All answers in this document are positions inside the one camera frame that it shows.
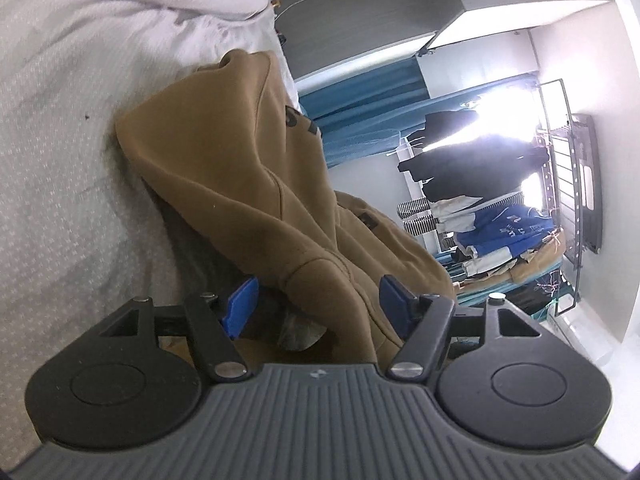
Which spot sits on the black hanging jacket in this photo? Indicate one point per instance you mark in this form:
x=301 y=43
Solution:
x=465 y=165

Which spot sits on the white wall cabinet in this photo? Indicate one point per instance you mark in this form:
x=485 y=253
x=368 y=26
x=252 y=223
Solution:
x=500 y=25

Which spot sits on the black white striped sock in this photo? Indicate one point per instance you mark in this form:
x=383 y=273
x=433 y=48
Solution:
x=417 y=225
x=415 y=207

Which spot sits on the tan hanging garment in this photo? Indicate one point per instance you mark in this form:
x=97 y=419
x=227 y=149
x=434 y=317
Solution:
x=540 y=260

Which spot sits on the blue white hanging jersey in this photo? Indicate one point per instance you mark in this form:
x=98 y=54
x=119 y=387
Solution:
x=500 y=230

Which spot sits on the white grey hanging jacket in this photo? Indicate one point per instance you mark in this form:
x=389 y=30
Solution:
x=450 y=212

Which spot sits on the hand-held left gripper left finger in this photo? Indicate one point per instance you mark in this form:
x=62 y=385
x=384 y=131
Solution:
x=240 y=307

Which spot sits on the black metal clothes rack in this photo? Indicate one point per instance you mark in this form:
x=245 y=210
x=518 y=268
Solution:
x=548 y=170

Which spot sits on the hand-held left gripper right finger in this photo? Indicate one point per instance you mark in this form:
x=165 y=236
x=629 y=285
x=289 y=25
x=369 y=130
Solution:
x=395 y=305

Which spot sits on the blue curtain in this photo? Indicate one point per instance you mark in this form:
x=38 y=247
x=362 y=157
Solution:
x=360 y=105

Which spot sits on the brown hoodie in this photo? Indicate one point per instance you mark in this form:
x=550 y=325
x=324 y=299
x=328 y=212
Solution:
x=250 y=185

